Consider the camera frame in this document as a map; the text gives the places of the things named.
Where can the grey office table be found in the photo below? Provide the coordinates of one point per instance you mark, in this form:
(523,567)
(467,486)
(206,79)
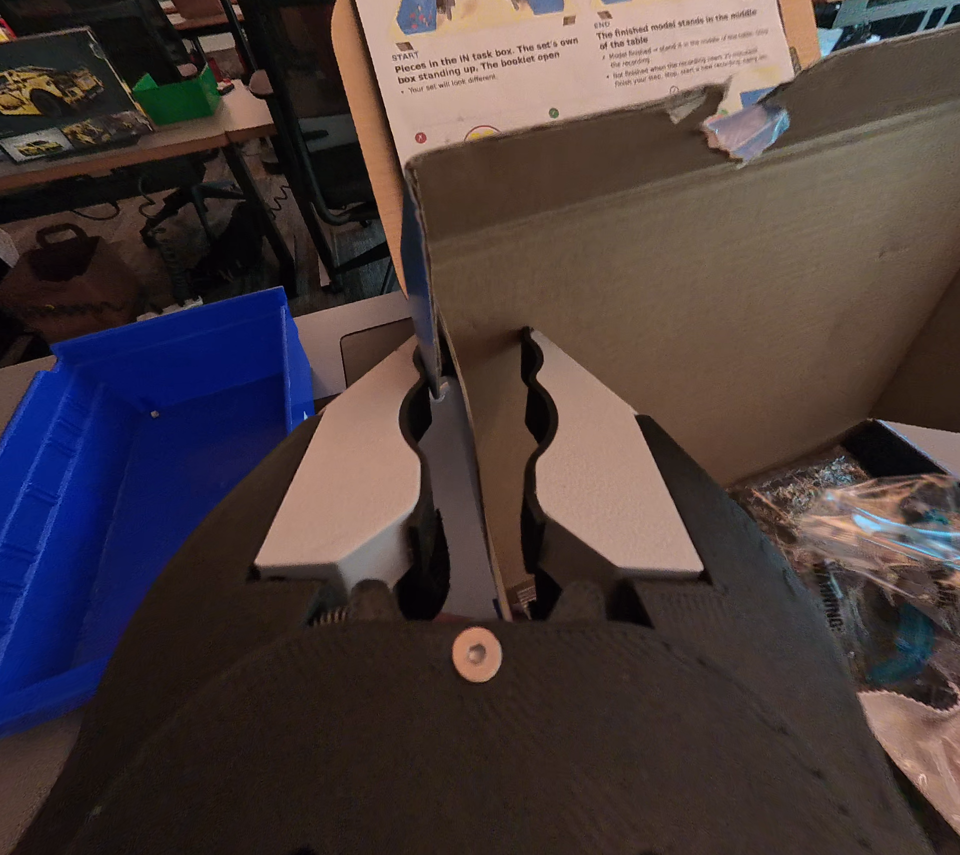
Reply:
(187,139)

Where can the brown paper bag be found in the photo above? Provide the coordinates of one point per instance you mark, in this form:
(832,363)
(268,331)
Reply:
(67,292)

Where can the blue plastic bin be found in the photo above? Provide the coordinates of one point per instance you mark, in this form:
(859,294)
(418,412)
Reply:
(150,457)

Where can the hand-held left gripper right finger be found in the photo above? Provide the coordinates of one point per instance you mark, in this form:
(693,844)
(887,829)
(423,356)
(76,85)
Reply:
(615,495)

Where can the blue robot kit box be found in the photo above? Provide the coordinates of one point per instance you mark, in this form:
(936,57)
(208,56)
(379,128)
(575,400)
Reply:
(675,270)

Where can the plywood board stand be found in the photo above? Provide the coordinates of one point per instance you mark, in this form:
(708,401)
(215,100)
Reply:
(371,142)

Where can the white power strip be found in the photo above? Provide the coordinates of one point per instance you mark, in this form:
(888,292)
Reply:
(180,306)

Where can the green plastic bin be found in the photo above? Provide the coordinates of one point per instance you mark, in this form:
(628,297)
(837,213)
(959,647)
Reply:
(176,101)

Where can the yellow truck kit box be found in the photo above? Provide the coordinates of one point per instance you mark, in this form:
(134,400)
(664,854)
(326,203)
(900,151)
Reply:
(60,90)

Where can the printed instruction sheet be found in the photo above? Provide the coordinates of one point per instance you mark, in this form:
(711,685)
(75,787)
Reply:
(555,7)

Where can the black office chair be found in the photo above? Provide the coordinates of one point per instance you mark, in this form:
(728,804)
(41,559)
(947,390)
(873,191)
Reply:
(292,30)

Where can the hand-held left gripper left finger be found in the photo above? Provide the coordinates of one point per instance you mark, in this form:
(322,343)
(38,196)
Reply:
(337,495)

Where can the pile of parts bags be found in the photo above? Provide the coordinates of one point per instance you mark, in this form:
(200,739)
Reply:
(862,555)

